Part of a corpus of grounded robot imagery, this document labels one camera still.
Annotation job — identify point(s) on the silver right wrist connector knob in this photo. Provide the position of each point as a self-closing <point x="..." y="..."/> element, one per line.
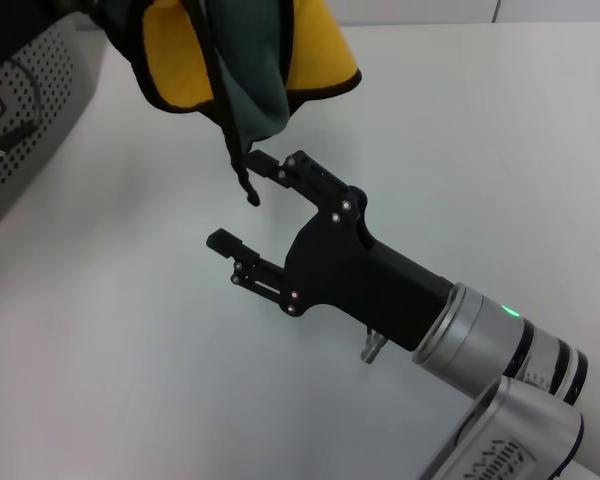
<point x="372" y="350"/>

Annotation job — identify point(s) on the yellow towel with black edge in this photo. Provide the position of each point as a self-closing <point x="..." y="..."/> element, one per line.
<point x="175" y="60"/>

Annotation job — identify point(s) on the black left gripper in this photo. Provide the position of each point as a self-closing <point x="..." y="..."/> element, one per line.
<point x="15" y="25"/>

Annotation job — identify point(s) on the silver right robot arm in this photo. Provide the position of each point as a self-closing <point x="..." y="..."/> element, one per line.
<point x="480" y="335"/>

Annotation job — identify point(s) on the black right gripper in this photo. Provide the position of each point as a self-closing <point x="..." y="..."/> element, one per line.
<point x="350" y="270"/>

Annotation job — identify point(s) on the grey perforated storage box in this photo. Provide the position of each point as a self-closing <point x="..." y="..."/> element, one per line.
<point x="55" y="100"/>

